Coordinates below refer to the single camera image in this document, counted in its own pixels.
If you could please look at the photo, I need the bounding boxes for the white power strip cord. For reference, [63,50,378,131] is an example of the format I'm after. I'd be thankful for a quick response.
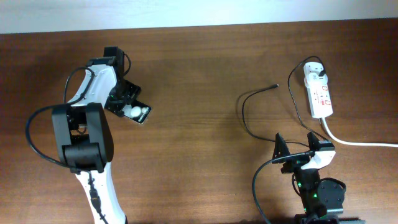
[320,117,398,148]

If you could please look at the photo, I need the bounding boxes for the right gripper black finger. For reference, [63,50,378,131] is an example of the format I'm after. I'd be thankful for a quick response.
[307,132,320,152]
[272,133,290,164]

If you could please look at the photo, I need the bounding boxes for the white power strip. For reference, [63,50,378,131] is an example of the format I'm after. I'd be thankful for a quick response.
[307,85,333,119]

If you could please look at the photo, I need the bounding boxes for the black Samsung Galaxy phone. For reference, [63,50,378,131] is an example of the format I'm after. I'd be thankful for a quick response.
[122,100,152,124]

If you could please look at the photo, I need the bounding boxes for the black USB charging cable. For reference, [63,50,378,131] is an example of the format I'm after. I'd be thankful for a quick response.
[241,55,331,148]

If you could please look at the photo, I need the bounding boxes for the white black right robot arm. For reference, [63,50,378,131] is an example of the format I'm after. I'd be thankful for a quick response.
[272,132,365,224]

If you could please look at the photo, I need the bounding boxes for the white charger plug adapter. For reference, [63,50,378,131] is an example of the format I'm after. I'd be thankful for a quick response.
[303,62,328,88]

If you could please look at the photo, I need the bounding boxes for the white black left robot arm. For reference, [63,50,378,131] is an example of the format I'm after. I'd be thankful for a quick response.
[52,47,151,223]

